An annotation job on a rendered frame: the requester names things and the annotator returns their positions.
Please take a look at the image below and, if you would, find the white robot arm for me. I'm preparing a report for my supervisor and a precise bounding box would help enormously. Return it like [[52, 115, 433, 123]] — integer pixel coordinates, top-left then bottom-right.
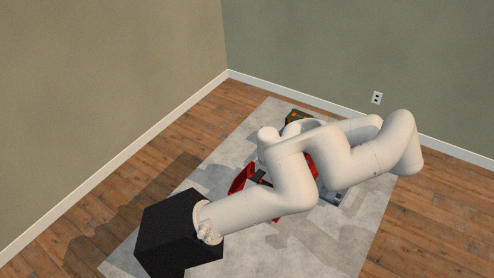
[[192, 109, 424, 246]]

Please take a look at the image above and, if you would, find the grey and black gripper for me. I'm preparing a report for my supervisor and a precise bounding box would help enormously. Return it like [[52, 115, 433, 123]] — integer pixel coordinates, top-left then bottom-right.
[[255, 157, 273, 188]]

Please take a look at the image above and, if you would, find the dark green case with orange latches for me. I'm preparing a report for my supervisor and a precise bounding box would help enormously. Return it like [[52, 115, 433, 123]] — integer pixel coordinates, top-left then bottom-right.
[[285, 108, 314, 126]]

